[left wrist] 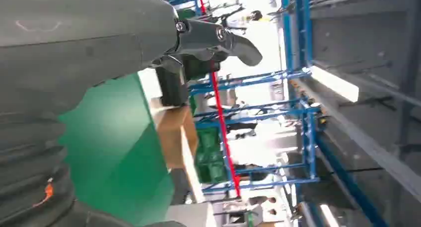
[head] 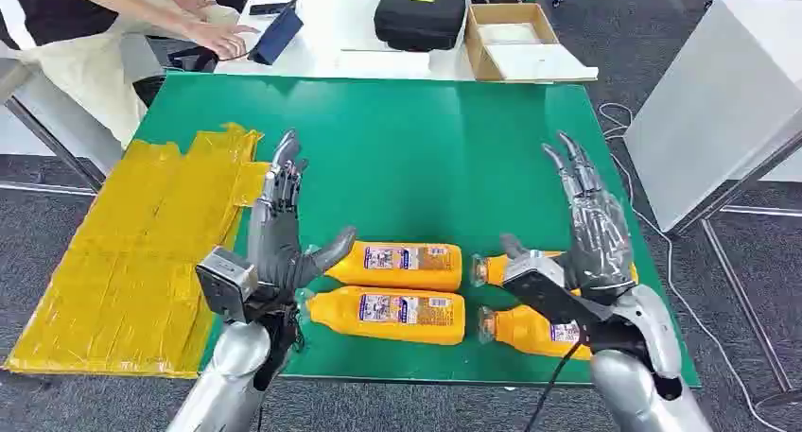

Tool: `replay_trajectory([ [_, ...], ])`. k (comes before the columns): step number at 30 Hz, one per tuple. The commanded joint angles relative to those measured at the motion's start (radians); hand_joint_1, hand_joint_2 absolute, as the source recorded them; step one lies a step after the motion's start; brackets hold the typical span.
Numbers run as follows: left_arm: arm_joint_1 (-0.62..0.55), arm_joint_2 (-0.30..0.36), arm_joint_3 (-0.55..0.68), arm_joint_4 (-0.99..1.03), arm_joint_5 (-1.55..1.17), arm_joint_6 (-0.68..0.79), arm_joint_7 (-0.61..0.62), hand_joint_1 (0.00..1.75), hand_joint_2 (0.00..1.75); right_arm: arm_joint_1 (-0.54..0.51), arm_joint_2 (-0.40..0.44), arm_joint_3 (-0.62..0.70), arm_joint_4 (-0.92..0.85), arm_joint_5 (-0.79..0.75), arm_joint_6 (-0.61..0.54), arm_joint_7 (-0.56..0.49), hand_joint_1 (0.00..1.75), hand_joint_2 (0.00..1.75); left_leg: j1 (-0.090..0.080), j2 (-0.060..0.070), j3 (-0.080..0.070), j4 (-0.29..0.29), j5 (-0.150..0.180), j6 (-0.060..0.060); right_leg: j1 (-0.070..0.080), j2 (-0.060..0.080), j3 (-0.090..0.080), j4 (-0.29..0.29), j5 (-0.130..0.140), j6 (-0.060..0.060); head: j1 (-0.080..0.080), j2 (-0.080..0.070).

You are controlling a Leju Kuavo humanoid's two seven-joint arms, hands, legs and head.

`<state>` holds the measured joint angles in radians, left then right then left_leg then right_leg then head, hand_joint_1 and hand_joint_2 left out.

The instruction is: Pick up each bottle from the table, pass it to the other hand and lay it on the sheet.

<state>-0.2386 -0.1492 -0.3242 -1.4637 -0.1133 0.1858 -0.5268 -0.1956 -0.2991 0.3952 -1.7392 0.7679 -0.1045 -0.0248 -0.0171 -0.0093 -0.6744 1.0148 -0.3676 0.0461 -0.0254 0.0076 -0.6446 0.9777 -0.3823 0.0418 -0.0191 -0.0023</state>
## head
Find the tablet in blue case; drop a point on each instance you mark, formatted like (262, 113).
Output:
(275, 34)

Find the yellow plastic sheet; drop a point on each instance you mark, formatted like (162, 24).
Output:
(138, 254)

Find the white table with metal legs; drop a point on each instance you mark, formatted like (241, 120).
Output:
(714, 103)

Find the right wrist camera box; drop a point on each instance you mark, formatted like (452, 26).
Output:
(545, 285)

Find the green table mat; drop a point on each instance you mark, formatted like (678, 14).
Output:
(413, 160)

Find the white bench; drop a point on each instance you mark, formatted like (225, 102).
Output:
(56, 128)

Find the white foam insert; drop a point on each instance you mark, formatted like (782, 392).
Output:
(509, 33)

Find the open cardboard box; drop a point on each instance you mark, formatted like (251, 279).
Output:
(482, 53)

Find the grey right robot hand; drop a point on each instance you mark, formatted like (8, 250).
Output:
(598, 241)

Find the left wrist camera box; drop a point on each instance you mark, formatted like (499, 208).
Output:
(224, 282)

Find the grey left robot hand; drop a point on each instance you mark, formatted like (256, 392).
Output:
(275, 247)

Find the orange drink bottle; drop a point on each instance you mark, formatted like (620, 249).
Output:
(401, 265)
(388, 315)
(526, 335)
(492, 268)

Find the black zip case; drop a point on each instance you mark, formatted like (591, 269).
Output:
(420, 16)

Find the black phone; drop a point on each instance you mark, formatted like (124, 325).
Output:
(268, 8)

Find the black chair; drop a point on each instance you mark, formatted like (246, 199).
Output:
(191, 60)

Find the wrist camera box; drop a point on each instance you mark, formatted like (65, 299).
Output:
(545, 285)
(224, 282)

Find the person's right hand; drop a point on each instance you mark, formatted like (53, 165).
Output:
(222, 39)

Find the person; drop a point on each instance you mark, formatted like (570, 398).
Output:
(75, 34)

